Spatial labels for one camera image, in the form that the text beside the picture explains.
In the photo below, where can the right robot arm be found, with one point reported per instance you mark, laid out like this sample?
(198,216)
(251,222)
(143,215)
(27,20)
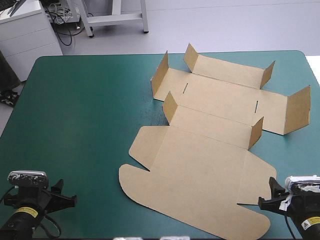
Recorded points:
(308,225)

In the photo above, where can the person's legs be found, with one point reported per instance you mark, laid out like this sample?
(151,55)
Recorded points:
(6,72)

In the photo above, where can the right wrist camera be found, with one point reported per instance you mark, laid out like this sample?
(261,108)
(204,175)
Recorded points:
(303,180)

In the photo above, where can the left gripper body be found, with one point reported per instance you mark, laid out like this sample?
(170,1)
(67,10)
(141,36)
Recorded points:
(33,197)

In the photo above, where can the brown cardboard box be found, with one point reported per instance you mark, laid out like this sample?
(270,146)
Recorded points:
(200,175)

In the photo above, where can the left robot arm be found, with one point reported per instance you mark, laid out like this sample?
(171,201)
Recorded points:
(16,225)

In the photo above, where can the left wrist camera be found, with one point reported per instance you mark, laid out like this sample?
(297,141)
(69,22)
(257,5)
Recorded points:
(27,178)

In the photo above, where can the white drawer cabinet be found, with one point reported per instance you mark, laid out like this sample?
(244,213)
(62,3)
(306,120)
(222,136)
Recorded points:
(25,42)

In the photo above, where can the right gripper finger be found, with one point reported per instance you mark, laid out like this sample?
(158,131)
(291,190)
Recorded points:
(277,190)
(271,204)

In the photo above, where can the white metal rack frame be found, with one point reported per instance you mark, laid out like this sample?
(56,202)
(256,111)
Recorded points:
(112,20)

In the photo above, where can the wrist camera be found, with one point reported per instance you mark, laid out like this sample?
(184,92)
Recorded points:
(303,180)
(27,178)

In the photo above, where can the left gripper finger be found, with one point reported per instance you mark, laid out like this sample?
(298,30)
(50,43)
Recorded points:
(58,188)
(65,202)

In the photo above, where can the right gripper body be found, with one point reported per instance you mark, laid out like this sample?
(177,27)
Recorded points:
(303,201)

